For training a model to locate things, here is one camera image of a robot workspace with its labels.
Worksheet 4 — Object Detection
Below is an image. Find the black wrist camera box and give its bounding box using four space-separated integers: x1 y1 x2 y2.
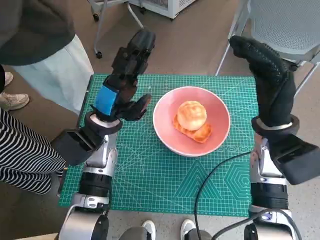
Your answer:
268 133 320 186
51 128 105 167

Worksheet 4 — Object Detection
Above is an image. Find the pink bowl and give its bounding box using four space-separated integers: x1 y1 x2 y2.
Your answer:
152 86 231 158

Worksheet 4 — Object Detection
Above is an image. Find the grey mesh chair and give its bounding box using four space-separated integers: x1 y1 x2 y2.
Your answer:
214 0 320 101

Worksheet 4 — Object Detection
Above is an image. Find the person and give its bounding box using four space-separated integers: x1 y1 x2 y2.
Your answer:
0 0 95 117
0 63 68 196

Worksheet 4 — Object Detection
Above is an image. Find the orange toy bread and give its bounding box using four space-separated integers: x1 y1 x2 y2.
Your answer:
172 113 214 145

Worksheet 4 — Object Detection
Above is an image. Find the round toy bread bun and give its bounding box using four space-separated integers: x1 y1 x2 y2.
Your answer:
176 100 208 132

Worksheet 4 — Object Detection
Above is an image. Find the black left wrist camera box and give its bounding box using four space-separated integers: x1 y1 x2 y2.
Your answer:
51 128 105 167

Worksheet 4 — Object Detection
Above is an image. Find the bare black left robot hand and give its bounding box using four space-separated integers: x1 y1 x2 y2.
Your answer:
89 28 157 122

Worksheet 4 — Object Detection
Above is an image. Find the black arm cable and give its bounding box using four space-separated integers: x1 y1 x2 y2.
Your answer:
211 207 295 240

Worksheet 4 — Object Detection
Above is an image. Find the beige shoe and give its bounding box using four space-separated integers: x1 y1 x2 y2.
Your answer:
3 71 14 87
0 92 30 112

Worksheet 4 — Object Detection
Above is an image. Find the white vented cabinet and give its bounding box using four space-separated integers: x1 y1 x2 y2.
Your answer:
128 0 199 21

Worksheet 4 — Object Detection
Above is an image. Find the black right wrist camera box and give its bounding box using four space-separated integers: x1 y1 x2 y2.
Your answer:
268 133 320 186

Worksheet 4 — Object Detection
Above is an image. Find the long black cable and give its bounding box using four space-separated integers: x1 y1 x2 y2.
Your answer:
193 150 254 240

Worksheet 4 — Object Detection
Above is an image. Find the green cutting mat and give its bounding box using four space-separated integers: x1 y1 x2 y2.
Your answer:
57 73 258 218

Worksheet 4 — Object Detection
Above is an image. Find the light wooden board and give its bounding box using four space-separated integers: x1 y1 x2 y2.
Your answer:
32 232 61 240

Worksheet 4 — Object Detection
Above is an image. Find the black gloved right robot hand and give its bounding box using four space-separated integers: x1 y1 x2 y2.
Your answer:
229 34 298 129

